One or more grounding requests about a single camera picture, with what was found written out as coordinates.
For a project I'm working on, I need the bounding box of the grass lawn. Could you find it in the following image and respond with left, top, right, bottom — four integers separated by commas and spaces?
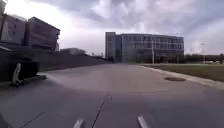
143, 63, 224, 83

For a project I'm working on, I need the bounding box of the pale concrete kerb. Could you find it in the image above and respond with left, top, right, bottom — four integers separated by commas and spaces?
136, 64, 224, 89

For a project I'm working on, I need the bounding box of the robot's own part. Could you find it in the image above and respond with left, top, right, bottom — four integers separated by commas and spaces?
137, 115, 149, 128
72, 118, 85, 128

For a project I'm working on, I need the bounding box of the long dark wall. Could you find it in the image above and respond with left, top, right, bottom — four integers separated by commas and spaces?
0, 44, 113, 83

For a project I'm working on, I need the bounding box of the grey concrete pavement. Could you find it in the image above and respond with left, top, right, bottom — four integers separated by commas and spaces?
0, 63, 224, 128

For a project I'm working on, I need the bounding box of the round manhole cover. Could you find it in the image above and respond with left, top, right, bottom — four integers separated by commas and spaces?
163, 76, 187, 83

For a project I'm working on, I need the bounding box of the large glass office building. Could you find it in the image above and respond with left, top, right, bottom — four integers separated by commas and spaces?
104, 31, 185, 65

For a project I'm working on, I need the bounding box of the thin distant pole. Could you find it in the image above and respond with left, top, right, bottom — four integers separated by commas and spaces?
200, 41, 207, 65

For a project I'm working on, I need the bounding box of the grey concrete building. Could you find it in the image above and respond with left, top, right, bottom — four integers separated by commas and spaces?
0, 13, 28, 46

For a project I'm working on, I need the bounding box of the dark multi-storey building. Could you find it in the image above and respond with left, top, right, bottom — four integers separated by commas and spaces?
23, 16, 62, 52

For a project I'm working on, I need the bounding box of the tall lamp post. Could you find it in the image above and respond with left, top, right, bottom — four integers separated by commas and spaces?
151, 37, 156, 65

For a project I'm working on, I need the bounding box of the pale leaning object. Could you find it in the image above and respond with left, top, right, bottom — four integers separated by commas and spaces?
11, 62, 23, 87

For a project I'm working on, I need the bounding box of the distant low dark building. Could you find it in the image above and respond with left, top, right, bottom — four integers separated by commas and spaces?
183, 53, 224, 65

